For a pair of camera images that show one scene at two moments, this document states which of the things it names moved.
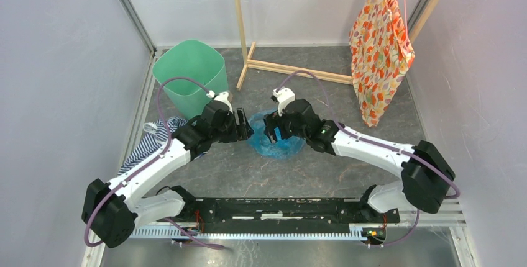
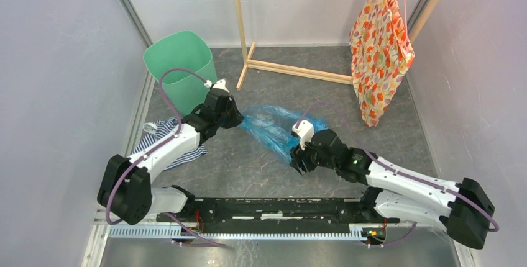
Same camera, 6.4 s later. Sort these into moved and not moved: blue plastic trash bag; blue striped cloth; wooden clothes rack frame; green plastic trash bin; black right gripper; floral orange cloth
Moved: blue plastic trash bag; green plastic trash bin; black right gripper
Not moved: floral orange cloth; wooden clothes rack frame; blue striped cloth
